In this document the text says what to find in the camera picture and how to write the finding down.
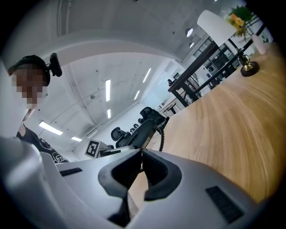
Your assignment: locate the wooden table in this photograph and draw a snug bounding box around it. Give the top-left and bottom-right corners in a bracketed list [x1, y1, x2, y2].
[128, 41, 282, 222]

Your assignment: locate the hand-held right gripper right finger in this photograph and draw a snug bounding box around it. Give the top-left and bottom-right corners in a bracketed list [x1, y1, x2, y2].
[128, 148, 270, 229]

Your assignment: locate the black high table frame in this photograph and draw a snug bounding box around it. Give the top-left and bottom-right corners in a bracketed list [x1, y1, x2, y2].
[167, 20, 269, 108]

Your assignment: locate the black office chair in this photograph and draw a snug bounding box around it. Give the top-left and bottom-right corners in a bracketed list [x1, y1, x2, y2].
[110, 127, 131, 148]
[138, 106, 166, 126]

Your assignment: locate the white shade table lamp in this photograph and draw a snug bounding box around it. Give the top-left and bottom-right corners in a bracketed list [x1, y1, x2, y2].
[196, 9, 261, 78]

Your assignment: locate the black printed shirt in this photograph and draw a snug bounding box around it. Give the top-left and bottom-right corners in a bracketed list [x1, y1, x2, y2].
[16, 122, 70, 165]

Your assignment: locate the black head camera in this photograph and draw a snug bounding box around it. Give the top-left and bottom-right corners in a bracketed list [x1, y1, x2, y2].
[46, 52, 63, 78]

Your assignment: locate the white vase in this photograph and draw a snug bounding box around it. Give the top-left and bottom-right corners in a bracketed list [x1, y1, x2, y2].
[251, 33, 268, 55]

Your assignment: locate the black coiled telephone cord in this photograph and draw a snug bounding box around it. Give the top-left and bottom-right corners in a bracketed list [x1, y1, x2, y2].
[156, 117, 171, 153]

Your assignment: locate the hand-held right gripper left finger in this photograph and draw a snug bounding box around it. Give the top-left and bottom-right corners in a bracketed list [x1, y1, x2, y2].
[39, 148, 143, 229]

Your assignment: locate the yellow flower bouquet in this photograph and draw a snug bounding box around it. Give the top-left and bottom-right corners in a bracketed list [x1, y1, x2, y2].
[225, 5, 256, 42]

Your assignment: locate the group of ceiling light strips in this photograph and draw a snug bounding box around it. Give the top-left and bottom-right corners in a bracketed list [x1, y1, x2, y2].
[38, 68, 152, 142]

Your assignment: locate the person's head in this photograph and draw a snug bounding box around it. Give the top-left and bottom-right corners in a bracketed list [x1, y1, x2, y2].
[8, 55, 51, 123]

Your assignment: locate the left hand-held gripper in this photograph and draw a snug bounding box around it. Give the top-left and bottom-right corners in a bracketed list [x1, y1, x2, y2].
[84, 139, 122, 159]

